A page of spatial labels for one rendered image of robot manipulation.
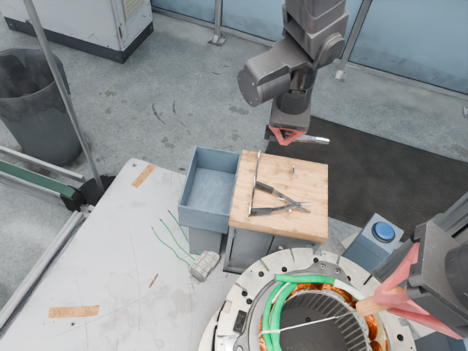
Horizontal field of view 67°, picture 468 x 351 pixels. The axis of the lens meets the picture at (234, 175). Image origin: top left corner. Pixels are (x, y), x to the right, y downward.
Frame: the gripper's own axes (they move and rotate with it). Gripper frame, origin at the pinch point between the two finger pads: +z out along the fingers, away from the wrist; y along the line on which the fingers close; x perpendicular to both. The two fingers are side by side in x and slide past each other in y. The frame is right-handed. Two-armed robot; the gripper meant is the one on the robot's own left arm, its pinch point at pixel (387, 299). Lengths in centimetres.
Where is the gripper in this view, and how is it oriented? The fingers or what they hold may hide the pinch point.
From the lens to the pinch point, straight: 42.9
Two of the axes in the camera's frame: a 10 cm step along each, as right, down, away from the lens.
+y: 8.0, 5.9, 1.0
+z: -4.3, 4.5, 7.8
